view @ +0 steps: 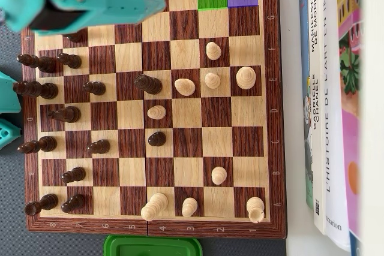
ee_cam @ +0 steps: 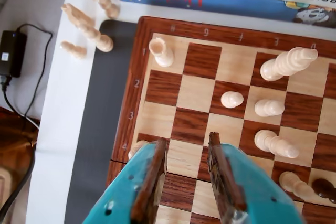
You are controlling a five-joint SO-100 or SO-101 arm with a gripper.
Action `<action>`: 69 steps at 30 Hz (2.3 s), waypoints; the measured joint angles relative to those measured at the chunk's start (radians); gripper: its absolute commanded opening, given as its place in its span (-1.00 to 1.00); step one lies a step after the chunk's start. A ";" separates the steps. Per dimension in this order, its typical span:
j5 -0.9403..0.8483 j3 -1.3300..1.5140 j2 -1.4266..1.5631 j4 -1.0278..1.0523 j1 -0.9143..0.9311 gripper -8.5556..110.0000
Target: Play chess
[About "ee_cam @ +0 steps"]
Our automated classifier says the turquoise gripper finger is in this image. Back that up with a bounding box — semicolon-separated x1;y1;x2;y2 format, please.
206;132;306;224
83;138;169;224

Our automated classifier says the light wooden rook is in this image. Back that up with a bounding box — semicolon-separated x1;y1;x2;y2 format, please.
148;37;175;68

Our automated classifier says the light wooden bishop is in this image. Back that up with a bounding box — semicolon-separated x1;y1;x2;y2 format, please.
128;140;150;159
254;129;300;159

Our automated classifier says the dark wooden pawn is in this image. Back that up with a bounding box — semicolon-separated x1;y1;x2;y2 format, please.
311;178;336;198

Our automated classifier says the dark grey mat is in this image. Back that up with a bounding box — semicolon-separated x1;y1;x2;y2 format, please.
67;19;140;224

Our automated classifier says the wooden chessboard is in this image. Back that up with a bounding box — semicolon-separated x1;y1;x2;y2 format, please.
106;15;336;224

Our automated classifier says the white rook right middle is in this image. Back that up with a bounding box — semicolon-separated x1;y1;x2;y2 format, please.
259;47;319;82

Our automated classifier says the black power adapter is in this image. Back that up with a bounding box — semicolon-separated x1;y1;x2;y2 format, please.
0;30;28;78

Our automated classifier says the blue illustrated children's book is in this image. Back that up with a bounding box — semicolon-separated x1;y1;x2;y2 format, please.
106;0;336;29

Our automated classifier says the thick black power cable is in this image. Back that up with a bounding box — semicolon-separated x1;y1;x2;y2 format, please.
0;76;37;212

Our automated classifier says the thin black cable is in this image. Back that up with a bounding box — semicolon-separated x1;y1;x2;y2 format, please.
15;23;54;130

